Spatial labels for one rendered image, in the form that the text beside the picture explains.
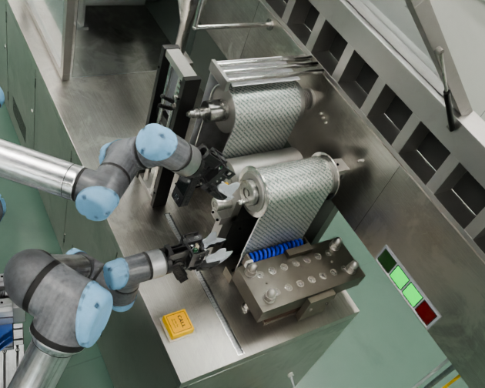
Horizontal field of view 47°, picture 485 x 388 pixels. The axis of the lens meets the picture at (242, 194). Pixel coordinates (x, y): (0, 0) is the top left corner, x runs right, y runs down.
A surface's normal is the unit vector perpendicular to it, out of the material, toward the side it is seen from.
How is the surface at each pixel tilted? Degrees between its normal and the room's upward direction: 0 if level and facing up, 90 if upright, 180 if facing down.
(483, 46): 90
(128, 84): 0
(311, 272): 0
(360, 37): 90
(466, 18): 90
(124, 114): 0
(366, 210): 90
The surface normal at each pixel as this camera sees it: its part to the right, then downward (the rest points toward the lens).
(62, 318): -0.11, 0.11
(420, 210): -0.84, 0.19
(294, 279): 0.28, -0.66
